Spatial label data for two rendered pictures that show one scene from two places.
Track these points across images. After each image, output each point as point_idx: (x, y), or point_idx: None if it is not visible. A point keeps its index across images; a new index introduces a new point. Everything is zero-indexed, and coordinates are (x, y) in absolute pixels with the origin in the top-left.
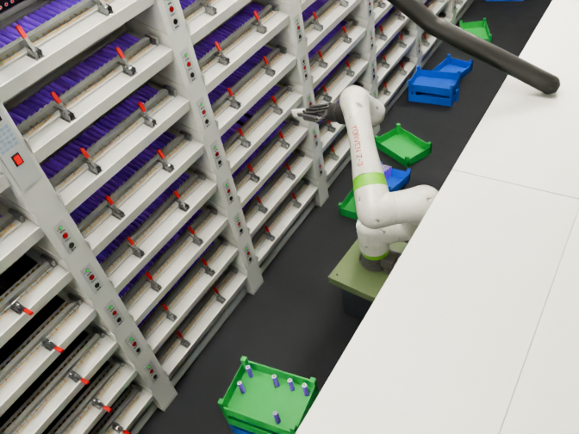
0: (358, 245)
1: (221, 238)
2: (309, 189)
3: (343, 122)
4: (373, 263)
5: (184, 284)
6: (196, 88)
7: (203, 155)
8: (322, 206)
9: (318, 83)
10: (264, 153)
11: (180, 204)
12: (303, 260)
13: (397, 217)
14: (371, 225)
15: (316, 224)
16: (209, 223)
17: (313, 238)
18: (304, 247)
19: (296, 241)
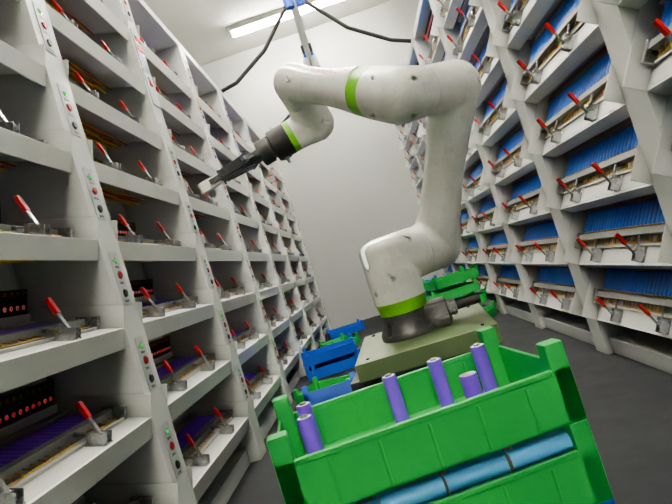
0: (372, 342)
1: (110, 406)
2: (236, 419)
3: (283, 144)
4: (415, 316)
5: (36, 457)
6: (55, 65)
7: (70, 182)
8: (263, 458)
9: (210, 259)
10: (159, 305)
11: (29, 224)
12: (275, 499)
13: (437, 77)
14: (409, 87)
15: (267, 470)
16: (87, 332)
17: (272, 479)
18: (265, 491)
19: (246, 494)
